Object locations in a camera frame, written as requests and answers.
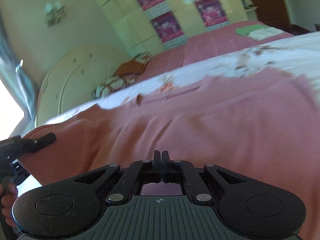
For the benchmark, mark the brown wooden door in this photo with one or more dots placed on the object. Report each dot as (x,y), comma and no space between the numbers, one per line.
(273,13)

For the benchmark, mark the folded white cloth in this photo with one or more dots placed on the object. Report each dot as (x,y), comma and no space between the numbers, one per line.
(262,34)

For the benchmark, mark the pink knit sweater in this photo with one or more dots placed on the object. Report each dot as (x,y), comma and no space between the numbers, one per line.
(265,127)

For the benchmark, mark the lower right purple poster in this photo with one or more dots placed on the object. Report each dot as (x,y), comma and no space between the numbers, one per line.
(212,14)

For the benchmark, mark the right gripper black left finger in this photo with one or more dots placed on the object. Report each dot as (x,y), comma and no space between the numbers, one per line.
(134,178)

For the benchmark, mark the white brown patterned pillow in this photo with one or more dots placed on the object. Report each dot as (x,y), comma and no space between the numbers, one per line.
(113,85)

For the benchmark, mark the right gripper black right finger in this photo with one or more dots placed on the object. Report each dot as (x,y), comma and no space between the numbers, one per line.
(187,176)

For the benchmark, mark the person left hand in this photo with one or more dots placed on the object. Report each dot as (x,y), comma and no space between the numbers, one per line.
(7,201)

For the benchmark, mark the floral pillow behind orange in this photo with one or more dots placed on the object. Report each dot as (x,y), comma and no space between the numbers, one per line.
(143,57)

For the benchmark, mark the lower left purple poster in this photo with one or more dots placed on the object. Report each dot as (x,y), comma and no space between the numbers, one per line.
(169,30)

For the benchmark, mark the blue curtain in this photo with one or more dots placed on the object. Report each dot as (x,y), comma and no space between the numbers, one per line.
(25,87)

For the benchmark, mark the white floral bed sheet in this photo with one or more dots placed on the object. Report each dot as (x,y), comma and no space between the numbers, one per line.
(294,56)

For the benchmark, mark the cream arched headboard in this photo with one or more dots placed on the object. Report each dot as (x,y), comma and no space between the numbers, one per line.
(72,79)

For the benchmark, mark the pink checked bed cover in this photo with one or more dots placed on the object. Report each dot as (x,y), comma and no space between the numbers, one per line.
(204,46)

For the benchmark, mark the folded green cloth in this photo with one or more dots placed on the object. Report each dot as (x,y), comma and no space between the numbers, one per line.
(245,31)

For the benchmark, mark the cream glossy wardrobe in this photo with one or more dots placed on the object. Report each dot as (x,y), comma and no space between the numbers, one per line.
(137,33)

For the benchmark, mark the orange striped pillow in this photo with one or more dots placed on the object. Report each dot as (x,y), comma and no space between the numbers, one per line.
(131,67)

